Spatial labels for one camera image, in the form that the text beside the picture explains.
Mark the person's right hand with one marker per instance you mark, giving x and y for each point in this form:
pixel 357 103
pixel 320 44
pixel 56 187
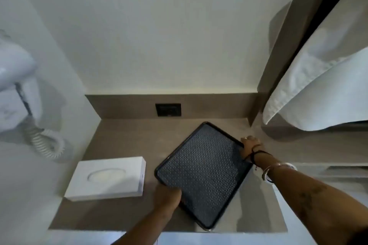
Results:
pixel 249 147

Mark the person's left hand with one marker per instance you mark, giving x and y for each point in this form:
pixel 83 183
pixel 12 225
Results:
pixel 166 197

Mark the person's right fingers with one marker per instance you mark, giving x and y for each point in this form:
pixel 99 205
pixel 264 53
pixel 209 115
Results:
pixel 249 138

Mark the black textured tray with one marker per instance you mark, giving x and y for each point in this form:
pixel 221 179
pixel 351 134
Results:
pixel 204 174

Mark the white hanging bathrobe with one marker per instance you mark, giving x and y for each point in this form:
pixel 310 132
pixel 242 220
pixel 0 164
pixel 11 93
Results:
pixel 325 75

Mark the white tissue box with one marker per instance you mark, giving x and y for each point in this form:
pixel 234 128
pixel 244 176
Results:
pixel 107 178

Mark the black wall power outlet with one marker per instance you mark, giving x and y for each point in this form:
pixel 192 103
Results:
pixel 168 110

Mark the white wall-mounted hair dryer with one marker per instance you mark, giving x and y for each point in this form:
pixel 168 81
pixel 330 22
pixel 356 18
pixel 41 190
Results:
pixel 14 81

